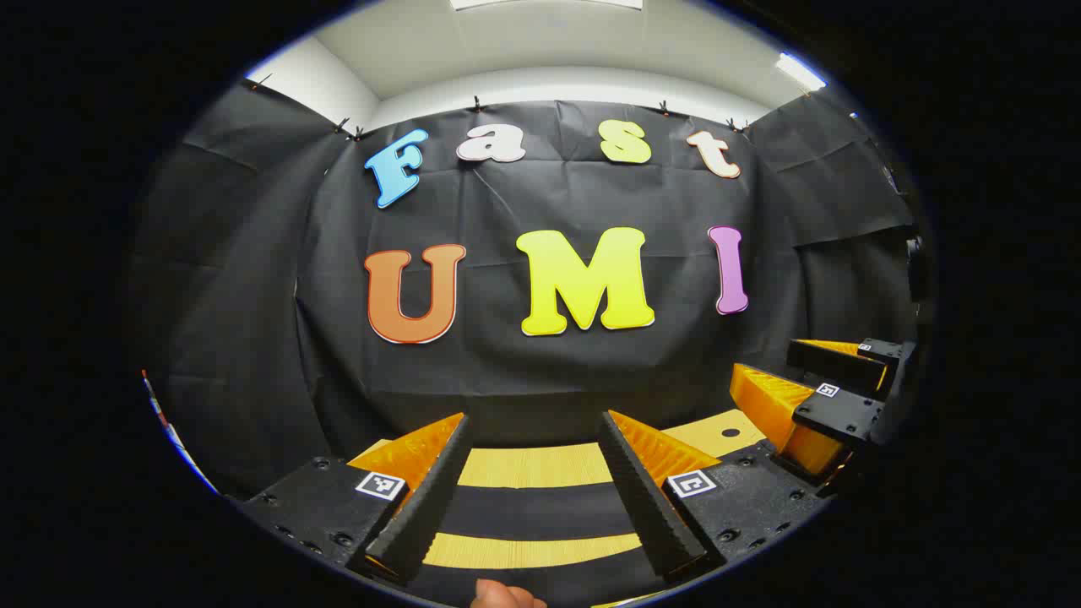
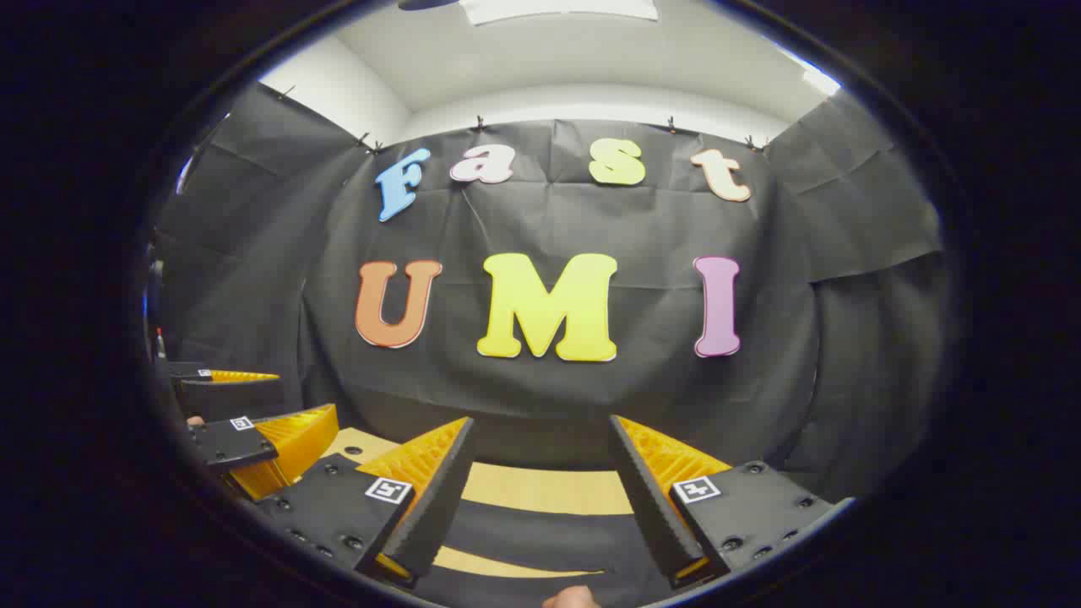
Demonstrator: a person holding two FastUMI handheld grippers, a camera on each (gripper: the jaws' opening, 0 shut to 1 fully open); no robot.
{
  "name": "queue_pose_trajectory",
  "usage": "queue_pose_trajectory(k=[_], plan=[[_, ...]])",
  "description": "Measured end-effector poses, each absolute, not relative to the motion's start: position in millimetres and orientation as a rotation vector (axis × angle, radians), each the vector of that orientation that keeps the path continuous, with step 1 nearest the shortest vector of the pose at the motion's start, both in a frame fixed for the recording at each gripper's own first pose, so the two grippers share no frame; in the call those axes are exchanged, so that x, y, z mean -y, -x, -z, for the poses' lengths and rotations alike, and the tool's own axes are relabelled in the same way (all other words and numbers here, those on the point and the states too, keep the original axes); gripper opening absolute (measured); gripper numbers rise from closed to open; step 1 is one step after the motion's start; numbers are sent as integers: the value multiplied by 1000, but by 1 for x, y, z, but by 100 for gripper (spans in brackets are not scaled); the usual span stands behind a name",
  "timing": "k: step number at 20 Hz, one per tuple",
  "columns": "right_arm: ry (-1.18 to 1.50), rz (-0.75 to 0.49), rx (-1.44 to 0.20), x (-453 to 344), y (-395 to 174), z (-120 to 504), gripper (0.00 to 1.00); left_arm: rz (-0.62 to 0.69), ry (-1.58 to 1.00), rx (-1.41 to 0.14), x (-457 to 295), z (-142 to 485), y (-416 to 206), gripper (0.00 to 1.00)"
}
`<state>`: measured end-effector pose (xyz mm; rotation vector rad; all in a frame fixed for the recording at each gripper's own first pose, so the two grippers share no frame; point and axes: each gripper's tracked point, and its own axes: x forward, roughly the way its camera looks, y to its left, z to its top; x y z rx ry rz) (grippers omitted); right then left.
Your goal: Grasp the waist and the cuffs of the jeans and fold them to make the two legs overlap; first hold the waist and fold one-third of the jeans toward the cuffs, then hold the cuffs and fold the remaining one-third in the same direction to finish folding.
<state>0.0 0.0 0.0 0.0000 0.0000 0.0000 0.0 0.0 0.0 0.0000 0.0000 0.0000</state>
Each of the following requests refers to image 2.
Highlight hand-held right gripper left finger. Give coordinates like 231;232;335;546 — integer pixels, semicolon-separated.
253;416;476;585

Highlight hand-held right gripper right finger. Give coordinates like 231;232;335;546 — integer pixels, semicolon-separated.
610;414;845;589

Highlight black jeans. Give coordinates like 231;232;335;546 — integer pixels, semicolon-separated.
414;498;676;608

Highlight black backdrop cloth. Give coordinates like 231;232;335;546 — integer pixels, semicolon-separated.
152;80;947;508

